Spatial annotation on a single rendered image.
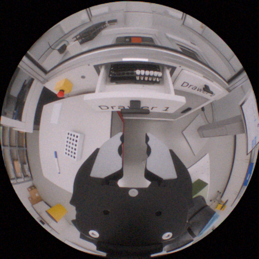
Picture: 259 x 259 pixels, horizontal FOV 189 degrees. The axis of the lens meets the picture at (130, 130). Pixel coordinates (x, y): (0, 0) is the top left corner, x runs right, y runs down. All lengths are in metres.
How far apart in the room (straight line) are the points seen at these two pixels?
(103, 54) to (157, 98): 0.21
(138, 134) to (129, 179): 0.62
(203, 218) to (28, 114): 1.16
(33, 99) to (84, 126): 0.62
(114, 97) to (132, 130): 0.93
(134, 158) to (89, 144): 0.82
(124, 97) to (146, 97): 0.05
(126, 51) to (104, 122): 0.29
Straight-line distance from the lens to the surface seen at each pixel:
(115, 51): 0.29
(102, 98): 0.24
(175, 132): 1.27
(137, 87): 0.33
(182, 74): 0.36
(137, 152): 1.14
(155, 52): 0.29
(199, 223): 0.42
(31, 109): 0.86
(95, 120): 0.41
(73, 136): 0.42
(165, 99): 0.24
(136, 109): 0.23
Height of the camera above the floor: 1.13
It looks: 84 degrees down
